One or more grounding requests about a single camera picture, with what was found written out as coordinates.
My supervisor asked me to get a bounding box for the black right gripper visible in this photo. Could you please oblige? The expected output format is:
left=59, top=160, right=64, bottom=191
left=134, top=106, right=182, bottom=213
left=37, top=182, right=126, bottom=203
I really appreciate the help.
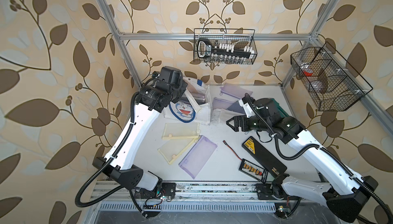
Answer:
left=226, top=114, right=270, bottom=133

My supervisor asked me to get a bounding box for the purple mesh pouch pile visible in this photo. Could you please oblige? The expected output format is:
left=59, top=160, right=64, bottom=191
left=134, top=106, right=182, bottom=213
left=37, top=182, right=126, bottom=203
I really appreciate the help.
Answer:
left=179, top=136, right=218, bottom=180

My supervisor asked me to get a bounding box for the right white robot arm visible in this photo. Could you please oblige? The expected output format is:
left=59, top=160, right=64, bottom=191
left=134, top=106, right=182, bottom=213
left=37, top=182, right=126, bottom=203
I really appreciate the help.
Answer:
left=226, top=93, right=393, bottom=224

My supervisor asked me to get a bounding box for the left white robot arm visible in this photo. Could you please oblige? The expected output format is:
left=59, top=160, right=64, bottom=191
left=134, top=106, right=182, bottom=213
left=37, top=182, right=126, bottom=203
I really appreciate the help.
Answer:
left=75, top=66, right=188, bottom=208

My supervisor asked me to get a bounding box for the blue-grey mesh pouch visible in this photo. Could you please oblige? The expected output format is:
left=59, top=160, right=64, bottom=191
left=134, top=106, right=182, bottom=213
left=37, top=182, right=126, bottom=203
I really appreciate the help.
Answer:
left=227, top=101, right=245, bottom=114

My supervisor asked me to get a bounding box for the white mesh pouch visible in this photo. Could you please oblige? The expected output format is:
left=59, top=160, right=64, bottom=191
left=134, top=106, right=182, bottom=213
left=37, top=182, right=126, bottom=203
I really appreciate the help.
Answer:
left=211, top=109, right=242, bottom=125

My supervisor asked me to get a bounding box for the purple mesh pouch near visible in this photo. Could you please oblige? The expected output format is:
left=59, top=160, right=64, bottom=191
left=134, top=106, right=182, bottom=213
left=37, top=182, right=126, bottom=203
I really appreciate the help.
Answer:
left=212, top=97, right=234, bottom=111

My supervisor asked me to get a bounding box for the white Doraemon canvas bag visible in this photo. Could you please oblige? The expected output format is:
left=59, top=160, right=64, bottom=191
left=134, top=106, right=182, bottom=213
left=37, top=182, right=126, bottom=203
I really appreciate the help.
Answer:
left=164, top=77, right=212, bottom=125

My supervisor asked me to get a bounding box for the yellow mesh pouch left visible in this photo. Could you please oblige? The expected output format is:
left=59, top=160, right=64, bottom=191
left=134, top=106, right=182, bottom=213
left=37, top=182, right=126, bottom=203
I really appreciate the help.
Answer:
left=162, top=122, right=200, bottom=140

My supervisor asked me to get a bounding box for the yellow mesh pouch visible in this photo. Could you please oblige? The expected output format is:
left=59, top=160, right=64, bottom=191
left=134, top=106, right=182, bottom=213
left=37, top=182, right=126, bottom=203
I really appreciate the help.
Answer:
left=158, top=136, right=199, bottom=165
left=162, top=122, right=200, bottom=140

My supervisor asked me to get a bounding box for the green plastic tool case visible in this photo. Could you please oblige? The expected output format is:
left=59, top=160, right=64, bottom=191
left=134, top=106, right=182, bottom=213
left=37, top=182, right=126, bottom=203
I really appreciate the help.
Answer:
left=272, top=98, right=290, bottom=118

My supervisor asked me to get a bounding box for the black box yellow label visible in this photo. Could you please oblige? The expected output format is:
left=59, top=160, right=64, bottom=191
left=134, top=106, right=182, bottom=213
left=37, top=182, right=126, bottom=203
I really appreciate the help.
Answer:
left=242, top=137, right=287, bottom=178

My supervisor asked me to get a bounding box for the black charger board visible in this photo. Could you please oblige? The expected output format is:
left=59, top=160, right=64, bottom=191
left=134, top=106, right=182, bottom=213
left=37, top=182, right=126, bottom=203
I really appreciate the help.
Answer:
left=223, top=140, right=268, bottom=184

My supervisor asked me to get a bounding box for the black wire basket back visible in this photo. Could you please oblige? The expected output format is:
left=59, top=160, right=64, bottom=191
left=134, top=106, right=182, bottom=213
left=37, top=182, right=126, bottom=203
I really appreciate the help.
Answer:
left=193, top=28, right=257, bottom=65

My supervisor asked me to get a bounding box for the black wire basket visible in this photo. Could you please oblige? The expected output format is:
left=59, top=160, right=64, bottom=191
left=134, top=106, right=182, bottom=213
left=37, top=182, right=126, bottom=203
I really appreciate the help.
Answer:
left=193, top=28, right=257, bottom=65
left=291, top=42, right=373, bottom=111

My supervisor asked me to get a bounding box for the black wire basket right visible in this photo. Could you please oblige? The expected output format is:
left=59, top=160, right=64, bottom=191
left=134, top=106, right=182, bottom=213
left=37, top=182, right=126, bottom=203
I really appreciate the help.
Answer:
left=291, top=42, right=373, bottom=111

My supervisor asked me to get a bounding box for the aluminium frame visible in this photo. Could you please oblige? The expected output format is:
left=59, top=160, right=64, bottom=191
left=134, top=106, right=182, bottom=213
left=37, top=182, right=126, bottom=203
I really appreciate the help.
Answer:
left=96, top=0, right=393, bottom=224

